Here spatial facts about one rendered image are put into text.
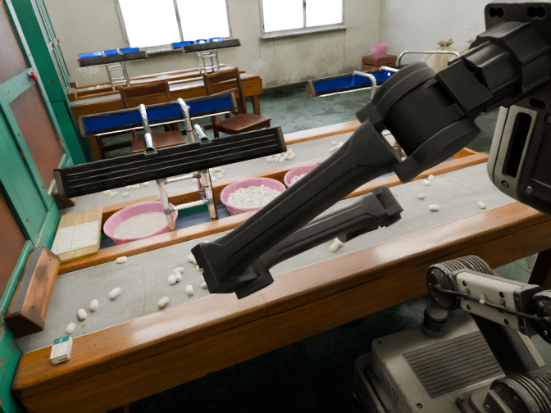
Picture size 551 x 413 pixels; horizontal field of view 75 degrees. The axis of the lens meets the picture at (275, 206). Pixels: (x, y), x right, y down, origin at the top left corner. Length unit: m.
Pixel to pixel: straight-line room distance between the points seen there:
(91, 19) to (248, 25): 2.25
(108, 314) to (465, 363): 1.02
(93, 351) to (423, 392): 0.86
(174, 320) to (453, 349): 0.83
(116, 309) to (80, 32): 5.14
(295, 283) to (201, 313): 0.26
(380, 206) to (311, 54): 6.25
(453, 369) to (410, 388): 0.15
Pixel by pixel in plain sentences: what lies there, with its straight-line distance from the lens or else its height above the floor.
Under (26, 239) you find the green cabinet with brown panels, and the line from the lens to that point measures 1.31.
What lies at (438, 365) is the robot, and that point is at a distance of 1.25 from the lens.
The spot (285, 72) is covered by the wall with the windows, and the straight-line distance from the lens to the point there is 6.74.
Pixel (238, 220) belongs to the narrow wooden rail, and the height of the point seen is 0.76.
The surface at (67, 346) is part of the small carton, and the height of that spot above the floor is 0.78.
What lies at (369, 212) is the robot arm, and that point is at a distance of 0.78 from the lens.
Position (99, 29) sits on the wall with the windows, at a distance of 5.97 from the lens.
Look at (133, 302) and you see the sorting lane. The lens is 1.11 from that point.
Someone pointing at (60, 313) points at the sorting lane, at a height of 0.74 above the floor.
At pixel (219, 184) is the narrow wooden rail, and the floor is 0.76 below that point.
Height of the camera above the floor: 1.44
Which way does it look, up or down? 30 degrees down
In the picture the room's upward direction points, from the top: 5 degrees counter-clockwise
